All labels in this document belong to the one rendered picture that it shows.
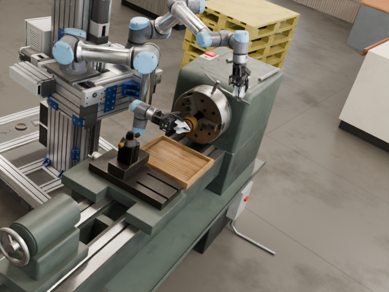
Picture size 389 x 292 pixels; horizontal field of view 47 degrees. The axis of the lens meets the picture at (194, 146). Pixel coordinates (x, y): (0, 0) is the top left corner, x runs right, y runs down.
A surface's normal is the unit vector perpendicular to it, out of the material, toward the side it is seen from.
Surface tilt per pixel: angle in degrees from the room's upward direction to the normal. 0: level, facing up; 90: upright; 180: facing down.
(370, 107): 90
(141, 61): 89
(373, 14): 90
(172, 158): 0
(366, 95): 90
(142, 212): 0
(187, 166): 0
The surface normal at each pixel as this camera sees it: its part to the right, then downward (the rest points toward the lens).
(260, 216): 0.20, -0.82
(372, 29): -0.61, 0.32
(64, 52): -0.22, 0.51
